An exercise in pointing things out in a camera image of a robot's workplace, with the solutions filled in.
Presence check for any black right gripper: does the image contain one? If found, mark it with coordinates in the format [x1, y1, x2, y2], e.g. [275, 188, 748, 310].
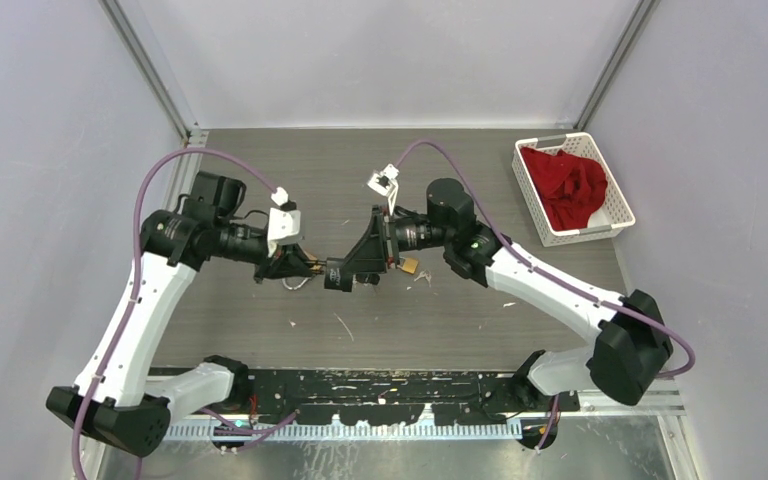
[341, 203, 453, 273]

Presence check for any large brass padlock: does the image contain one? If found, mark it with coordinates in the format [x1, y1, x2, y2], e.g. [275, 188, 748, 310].
[280, 275, 317, 291]

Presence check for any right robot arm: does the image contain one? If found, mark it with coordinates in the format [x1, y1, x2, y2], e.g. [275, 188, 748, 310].
[324, 178, 673, 411]

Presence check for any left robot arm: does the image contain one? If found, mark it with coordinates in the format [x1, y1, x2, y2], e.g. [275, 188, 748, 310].
[46, 172, 317, 458]

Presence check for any small silver key bunch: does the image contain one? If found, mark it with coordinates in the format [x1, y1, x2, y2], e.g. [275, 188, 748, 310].
[413, 270, 432, 286]

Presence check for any small brass padlock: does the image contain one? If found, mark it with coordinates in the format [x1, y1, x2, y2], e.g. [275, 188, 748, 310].
[397, 257, 419, 275]

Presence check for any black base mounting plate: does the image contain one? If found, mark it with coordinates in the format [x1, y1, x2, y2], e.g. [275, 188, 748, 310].
[209, 369, 551, 426]

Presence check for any white perforated plastic basket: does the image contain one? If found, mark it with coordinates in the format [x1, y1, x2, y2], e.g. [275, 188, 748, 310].
[512, 132, 636, 247]

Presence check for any red cloth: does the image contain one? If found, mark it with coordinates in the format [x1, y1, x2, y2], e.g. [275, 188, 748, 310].
[519, 147, 608, 231]

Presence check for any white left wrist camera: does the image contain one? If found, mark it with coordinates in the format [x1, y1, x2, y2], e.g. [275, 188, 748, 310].
[267, 187, 304, 245]

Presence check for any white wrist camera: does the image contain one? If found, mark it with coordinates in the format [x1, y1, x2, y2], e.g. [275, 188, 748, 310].
[367, 164, 399, 215]
[267, 187, 304, 245]

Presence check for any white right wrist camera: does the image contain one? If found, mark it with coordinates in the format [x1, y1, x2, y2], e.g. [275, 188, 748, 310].
[367, 164, 399, 215]

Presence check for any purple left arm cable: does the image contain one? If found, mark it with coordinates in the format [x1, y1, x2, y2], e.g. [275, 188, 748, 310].
[71, 146, 299, 480]

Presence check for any aluminium front rail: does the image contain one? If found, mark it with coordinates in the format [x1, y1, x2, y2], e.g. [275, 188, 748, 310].
[136, 381, 685, 451]

